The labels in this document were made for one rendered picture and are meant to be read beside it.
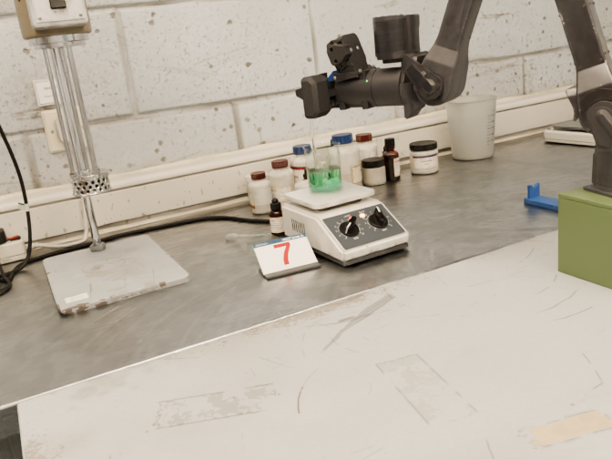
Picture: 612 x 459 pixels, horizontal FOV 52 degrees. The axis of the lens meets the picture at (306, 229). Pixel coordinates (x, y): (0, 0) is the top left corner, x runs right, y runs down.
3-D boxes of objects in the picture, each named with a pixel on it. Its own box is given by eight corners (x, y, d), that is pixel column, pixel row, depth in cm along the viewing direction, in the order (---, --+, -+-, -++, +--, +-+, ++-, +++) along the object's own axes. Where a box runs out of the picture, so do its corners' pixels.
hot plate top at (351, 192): (377, 194, 106) (376, 189, 106) (316, 210, 101) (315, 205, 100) (340, 184, 116) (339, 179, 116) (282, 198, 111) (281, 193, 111)
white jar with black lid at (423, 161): (408, 170, 156) (406, 142, 154) (435, 167, 156) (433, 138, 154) (413, 176, 150) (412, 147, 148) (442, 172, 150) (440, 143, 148)
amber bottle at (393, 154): (383, 181, 148) (381, 140, 146) (384, 177, 152) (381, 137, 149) (401, 179, 148) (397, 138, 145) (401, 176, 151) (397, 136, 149)
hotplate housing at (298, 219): (412, 248, 102) (408, 200, 99) (343, 270, 96) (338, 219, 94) (339, 221, 121) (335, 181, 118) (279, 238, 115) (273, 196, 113)
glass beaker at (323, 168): (308, 190, 112) (302, 143, 110) (343, 187, 112) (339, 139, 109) (307, 200, 105) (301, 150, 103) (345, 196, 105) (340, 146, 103)
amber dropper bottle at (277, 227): (271, 231, 119) (267, 196, 117) (287, 229, 119) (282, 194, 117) (270, 237, 117) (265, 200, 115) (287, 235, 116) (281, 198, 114)
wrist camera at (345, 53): (380, 74, 98) (376, 29, 96) (355, 82, 92) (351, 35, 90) (347, 76, 101) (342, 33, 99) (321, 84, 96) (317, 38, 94)
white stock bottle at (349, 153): (332, 196, 141) (327, 138, 137) (331, 188, 147) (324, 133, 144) (364, 191, 141) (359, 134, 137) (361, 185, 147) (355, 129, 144)
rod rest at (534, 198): (579, 209, 111) (579, 189, 110) (565, 213, 110) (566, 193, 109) (535, 199, 120) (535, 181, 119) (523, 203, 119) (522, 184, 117)
